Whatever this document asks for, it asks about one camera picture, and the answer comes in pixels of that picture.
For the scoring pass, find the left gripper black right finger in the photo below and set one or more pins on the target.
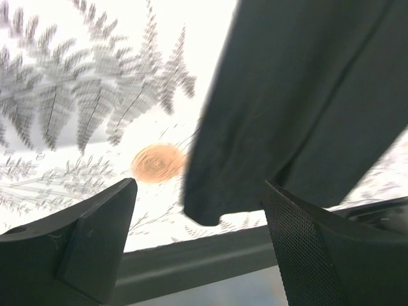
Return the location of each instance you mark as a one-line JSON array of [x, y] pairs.
[[353, 256]]

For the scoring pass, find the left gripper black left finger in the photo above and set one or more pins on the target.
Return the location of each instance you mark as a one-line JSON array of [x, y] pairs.
[[71, 257]]

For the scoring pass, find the black t shirt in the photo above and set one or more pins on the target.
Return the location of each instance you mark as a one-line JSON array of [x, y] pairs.
[[307, 95]]

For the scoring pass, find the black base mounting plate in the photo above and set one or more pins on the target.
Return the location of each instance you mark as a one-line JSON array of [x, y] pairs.
[[165, 270]]

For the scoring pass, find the floral tablecloth mat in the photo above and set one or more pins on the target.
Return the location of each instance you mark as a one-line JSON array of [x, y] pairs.
[[93, 92]]

